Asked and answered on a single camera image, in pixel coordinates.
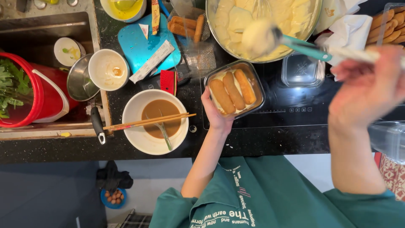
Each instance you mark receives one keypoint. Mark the small torn white paper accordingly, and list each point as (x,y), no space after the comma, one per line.
(144,30)

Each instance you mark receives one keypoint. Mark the dry ladyfinger biscuit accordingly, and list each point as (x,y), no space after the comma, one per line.
(181,30)
(184,22)
(199,28)

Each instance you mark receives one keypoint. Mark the red patterned rug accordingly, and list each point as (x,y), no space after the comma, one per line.
(394,175)

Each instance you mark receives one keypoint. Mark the person's right hand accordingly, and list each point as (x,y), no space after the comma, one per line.
(370,91)

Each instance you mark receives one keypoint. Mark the clear plastic box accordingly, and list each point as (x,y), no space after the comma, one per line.
(389,142)

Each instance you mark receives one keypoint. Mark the teal cutting board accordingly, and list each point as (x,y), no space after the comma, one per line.
(136,47)

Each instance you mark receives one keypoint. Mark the smeared empty white bowl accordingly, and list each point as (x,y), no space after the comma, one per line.
(107,69)

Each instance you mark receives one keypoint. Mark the packet of ladyfinger biscuits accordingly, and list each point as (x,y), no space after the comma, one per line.
(387,27)

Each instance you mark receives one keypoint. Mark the clear container with ladyfingers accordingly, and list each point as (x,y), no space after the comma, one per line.
(258,95)

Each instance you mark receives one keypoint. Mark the wooden chopstick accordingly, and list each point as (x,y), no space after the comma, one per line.
(164,120)
(152,119)

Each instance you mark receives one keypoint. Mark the white bowl with coffee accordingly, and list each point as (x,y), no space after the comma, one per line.
(136,136)

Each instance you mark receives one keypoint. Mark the long white sachet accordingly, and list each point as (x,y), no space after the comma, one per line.
(152,61)

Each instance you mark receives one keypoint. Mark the small yellow sponge piece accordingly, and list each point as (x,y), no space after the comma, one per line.
(65,134)

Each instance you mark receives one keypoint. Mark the black cloth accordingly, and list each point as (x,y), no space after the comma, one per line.
(112,177)

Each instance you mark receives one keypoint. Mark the green leafy vegetables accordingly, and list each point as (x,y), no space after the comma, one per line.
(11,87)

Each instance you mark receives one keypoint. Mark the clear plastic biscuit tray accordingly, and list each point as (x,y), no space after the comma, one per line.
(199,58)

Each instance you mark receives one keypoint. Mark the person's right fingers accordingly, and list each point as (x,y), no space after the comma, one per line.
(373,63)

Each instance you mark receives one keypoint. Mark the orange and yellow sachet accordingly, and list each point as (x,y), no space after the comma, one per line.
(155,17)

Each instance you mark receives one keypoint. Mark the green printed t-shirt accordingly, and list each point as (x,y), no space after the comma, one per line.
(269,196)

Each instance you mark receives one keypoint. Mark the black induction cooktop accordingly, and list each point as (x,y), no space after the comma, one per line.
(300,107)

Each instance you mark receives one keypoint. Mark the person's left hand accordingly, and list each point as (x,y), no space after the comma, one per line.
(216,122)

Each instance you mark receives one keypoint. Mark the pale yellow cream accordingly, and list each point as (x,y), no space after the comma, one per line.
(237,19)

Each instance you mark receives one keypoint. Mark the blue bowl of eggs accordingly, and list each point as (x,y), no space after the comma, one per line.
(114,198)

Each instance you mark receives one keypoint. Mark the large steel mixing bowl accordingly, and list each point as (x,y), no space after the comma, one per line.
(311,30)

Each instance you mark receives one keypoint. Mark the white paper bag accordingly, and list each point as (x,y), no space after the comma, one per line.
(348,30)

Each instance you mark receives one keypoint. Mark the bowl with yellow liquid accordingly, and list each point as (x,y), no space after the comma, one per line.
(126,9)

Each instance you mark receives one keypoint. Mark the empty clear plastic container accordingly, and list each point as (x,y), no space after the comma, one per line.
(303,71)

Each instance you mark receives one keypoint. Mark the soaked ladyfinger biscuit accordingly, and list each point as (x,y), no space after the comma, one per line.
(222,96)
(233,90)
(245,86)

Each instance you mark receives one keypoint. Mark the checkered cloth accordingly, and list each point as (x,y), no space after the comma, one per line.
(136,221)

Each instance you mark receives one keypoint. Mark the steel kitchen sink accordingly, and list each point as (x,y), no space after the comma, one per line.
(38,34)

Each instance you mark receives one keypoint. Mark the small white bowl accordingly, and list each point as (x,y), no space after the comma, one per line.
(66,52)

